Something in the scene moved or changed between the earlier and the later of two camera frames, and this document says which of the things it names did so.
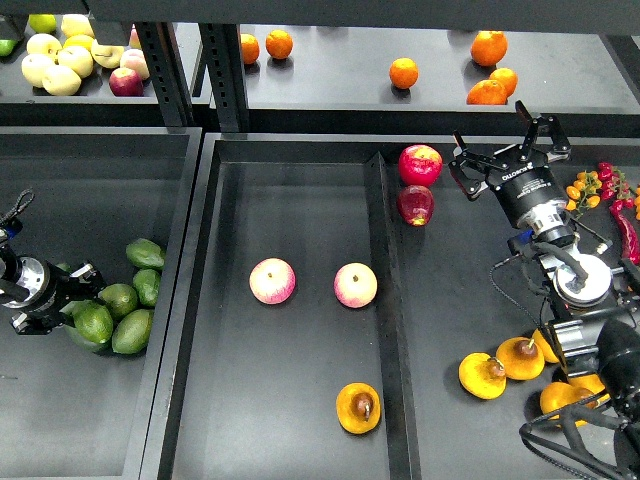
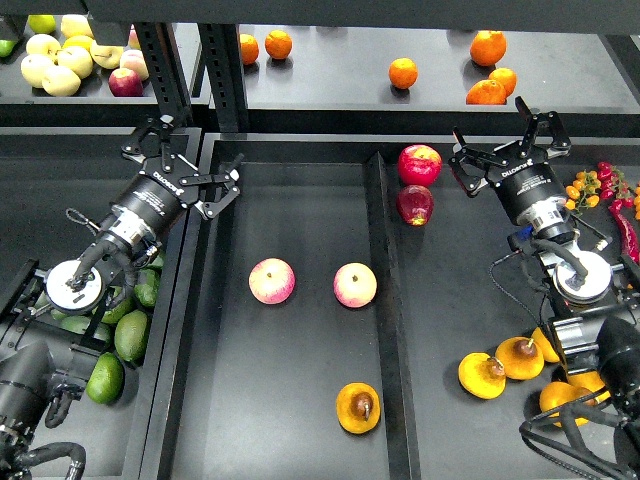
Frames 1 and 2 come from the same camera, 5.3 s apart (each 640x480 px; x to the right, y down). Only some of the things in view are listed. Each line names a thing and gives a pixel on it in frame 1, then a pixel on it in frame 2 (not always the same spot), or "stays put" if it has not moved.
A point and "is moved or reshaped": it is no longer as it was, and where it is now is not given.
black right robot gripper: x=521 y=180 stays put
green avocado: x=93 y=322 is moved or reshaped
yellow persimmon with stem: x=358 y=407 stays put
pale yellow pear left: x=34 y=68 stays put
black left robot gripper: x=82 y=285 -> x=158 y=197
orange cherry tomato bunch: x=583 y=193 stays put
